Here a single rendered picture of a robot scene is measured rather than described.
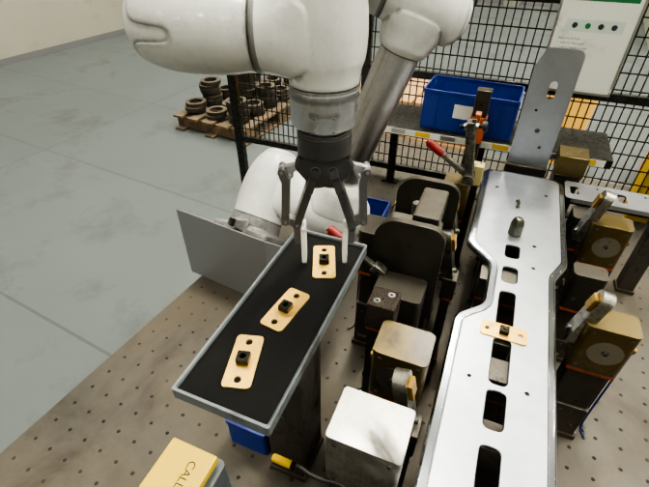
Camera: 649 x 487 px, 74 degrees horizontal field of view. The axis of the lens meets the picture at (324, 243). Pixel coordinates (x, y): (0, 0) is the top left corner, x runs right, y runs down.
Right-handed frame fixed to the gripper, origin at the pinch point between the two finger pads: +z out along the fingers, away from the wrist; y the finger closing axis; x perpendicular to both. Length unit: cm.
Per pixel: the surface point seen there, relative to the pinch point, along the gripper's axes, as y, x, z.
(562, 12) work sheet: 73, 91, -18
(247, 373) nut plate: -9.9, -22.3, 3.8
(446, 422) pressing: 19.2, -19.8, 20.2
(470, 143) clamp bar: 37, 45, 4
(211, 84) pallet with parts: -103, 339, 84
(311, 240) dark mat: -2.4, 6.2, 4.1
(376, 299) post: 9.0, -2.8, 10.0
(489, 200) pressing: 45, 45, 20
